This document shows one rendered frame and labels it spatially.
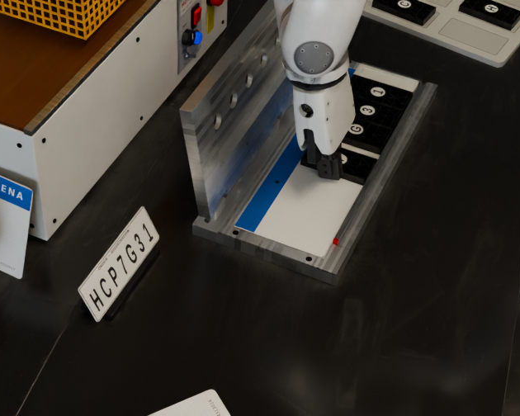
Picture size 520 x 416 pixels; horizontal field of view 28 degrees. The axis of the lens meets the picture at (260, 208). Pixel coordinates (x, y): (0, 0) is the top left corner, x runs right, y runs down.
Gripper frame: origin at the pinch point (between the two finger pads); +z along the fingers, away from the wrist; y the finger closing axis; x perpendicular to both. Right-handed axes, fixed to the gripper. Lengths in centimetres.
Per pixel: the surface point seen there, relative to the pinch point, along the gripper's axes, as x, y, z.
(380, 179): -6.1, 2.9, 3.8
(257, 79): 10.8, 3.0, -10.6
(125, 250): 17.1, -26.4, -3.2
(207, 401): -4.2, -45.3, -3.7
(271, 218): 4.5, -10.8, 1.7
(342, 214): -3.7, -5.7, 3.5
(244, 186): 10.2, -6.6, 0.6
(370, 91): 1.3, 19.9, 1.2
